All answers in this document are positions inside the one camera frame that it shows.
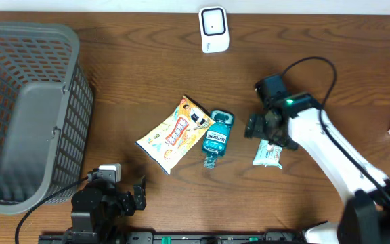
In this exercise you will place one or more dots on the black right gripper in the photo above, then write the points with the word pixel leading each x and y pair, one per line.
pixel 254 129

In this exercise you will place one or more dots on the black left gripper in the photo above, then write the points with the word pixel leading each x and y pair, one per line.
pixel 128 205

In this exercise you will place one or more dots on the light blue wipes pack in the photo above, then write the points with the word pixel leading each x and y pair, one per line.
pixel 268 155

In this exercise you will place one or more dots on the teal mouthwash bottle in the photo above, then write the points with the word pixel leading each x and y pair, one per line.
pixel 216 138

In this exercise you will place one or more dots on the yellow wet wipes bag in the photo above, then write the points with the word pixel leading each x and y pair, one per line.
pixel 172 139

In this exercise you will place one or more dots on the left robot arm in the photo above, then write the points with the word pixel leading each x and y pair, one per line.
pixel 96 208

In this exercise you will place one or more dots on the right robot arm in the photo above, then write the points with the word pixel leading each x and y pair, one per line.
pixel 295 121

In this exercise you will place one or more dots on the white barcode scanner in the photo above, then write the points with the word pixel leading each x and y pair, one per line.
pixel 214 29

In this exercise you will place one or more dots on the grey plastic shopping basket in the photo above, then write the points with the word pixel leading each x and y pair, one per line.
pixel 46 105

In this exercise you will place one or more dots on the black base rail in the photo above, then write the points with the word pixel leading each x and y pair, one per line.
pixel 167 238

